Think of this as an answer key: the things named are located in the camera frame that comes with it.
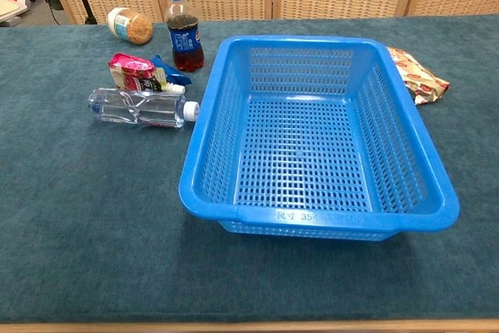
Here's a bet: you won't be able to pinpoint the blue snack packet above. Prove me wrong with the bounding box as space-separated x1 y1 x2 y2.
149 54 193 87

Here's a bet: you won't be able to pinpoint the clear plastic water bottle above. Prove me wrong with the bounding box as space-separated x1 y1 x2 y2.
87 87 200 130

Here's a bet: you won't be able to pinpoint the pink white drink pouch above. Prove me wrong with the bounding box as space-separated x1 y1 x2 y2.
108 52 186 95

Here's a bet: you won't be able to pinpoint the blue plastic mesh basket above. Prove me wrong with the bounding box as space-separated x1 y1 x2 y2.
178 34 461 243

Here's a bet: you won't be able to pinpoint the Pepsi cola bottle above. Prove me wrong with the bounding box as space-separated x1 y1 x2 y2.
164 0 206 73

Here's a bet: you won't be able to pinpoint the teal table mat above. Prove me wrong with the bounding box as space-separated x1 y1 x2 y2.
0 13 499 324

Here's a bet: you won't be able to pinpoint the white-lidded jar brown contents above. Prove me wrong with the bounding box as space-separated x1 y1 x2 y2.
106 6 154 45

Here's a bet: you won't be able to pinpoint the red white snack package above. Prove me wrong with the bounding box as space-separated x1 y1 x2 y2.
385 46 451 106

